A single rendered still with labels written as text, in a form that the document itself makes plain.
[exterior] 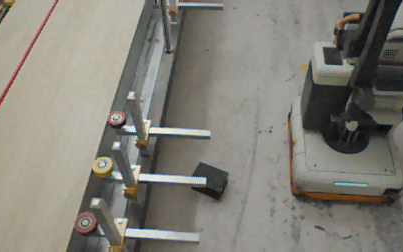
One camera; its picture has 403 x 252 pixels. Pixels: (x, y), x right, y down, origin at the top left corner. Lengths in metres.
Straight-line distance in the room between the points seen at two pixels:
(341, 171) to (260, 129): 0.73
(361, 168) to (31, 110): 1.79
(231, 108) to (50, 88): 1.43
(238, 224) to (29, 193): 1.27
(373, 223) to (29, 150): 1.94
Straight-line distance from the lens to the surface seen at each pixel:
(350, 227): 2.57
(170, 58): 2.33
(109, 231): 1.42
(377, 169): 2.48
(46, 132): 1.85
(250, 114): 2.94
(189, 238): 1.51
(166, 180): 1.65
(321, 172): 2.38
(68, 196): 1.62
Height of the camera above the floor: 2.23
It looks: 51 degrees down
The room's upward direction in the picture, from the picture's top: 3 degrees counter-clockwise
